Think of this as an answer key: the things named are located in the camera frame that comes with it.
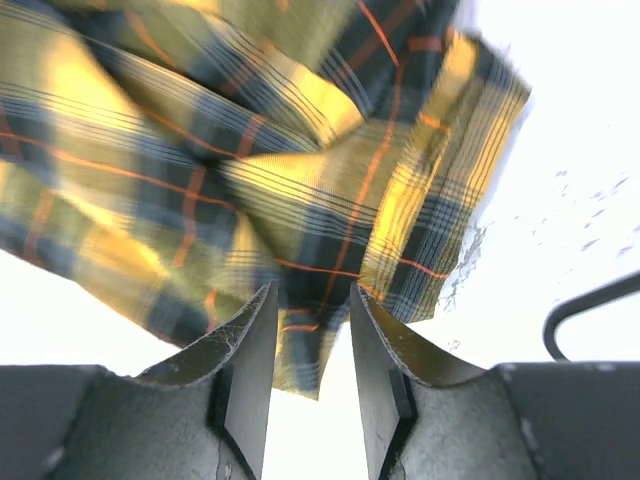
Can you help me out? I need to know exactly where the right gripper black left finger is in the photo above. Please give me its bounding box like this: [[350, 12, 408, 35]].
[[1, 284, 278, 479]]

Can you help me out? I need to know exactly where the yellow plaid flannel shirt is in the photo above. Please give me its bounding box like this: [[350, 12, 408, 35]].
[[1, 1, 530, 399]]

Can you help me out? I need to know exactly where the white dry-erase board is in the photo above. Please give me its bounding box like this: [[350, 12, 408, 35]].
[[542, 272, 639, 362]]

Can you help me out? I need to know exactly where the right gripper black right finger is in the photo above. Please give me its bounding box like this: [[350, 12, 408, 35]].
[[350, 285, 639, 479]]

